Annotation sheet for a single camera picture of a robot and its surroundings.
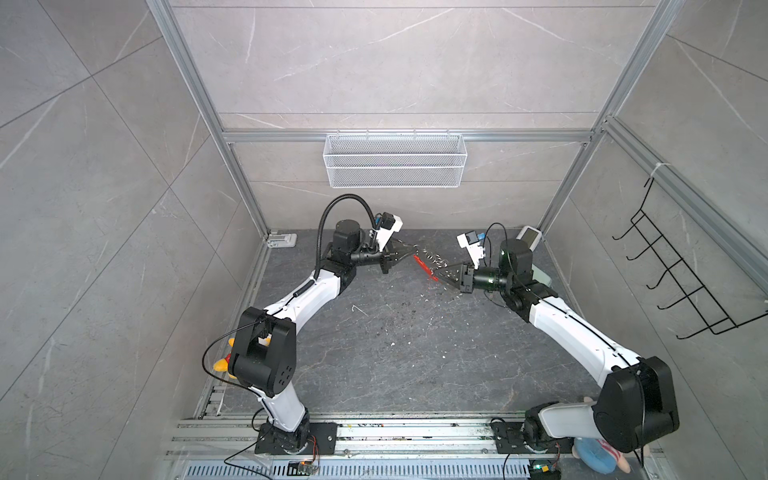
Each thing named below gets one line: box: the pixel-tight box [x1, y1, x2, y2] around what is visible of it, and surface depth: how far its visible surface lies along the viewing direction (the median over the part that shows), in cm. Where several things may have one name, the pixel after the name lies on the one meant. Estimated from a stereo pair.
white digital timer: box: [516, 225, 542, 252], surface depth 116 cm
